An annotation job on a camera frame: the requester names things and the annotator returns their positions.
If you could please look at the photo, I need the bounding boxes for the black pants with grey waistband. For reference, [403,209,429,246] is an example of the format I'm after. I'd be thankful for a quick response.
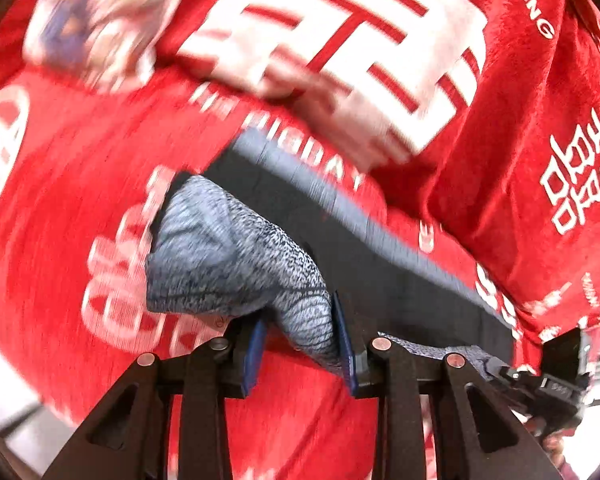
[145,129,514,370]

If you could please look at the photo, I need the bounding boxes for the red bedspread with white characters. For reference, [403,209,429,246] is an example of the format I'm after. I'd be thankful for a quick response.
[0,0,600,480]

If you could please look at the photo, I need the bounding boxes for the red folded quilt white characters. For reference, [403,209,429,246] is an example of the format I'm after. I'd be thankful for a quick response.
[159,0,600,329]

